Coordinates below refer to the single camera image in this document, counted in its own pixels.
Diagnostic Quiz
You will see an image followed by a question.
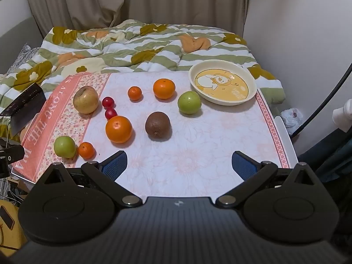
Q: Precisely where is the grey upholstered headboard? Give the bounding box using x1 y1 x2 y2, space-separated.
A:
0 16 42 75

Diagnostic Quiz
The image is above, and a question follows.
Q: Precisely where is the black smartphone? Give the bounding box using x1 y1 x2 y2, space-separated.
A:
0 205 16 230

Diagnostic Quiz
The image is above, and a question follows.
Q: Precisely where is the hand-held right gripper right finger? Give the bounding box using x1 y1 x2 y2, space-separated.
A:
216 151 319 209

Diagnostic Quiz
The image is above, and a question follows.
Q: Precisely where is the dark blue cloth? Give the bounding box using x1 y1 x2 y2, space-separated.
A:
298 130 352 183

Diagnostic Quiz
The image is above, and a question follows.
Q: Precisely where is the beige curtain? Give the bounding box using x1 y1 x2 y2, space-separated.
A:
23 0 250 38

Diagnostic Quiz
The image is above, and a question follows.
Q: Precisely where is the medium orange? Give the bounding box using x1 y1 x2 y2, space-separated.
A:
153 78 176 100

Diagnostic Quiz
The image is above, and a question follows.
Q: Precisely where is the white plastic bag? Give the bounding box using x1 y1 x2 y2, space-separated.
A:
280 108 304 136

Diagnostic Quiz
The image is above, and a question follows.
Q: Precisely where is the cream bowl with cartoon print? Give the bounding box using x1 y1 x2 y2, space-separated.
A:
188 60 258 106

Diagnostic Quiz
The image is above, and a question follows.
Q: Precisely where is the yellow apple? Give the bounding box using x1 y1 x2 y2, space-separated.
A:
73 85 99 114

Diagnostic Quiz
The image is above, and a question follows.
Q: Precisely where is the pink floral tablecloth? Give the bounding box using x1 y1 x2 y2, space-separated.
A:
11 71 291 184

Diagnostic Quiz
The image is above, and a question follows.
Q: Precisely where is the grey patterned pillow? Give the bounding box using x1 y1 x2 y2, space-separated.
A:
6 42 41 74

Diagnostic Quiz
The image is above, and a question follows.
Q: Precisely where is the white table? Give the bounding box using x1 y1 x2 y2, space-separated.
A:
11 115 299 184

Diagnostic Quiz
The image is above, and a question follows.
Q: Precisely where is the black cable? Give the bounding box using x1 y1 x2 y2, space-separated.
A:
290 63 352 137

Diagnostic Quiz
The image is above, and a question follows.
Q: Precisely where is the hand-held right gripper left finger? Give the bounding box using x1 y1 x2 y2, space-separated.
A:
34 151 143 208

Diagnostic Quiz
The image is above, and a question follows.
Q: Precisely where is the brown kiwi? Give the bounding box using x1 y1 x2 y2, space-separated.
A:
145 111 171 139

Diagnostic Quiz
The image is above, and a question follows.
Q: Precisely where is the yellow wooden object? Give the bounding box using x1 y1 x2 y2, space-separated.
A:
0 199 28 258

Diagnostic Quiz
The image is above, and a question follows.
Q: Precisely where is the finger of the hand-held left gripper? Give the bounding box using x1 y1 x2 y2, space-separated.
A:
0 145 25 179

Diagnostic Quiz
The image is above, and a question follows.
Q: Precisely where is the green striped floral blanket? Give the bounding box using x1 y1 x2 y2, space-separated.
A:
0 19 286 135

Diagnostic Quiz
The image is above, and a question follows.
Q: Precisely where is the large orange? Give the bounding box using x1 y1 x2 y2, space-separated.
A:
105 115 133 144

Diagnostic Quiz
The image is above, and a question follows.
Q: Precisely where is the small tangerine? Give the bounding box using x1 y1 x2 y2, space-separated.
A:
128 86 143 101
78 142 95 160

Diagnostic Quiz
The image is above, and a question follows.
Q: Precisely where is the green apple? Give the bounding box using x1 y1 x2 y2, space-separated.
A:
177 91 202 115
53 136 77 159

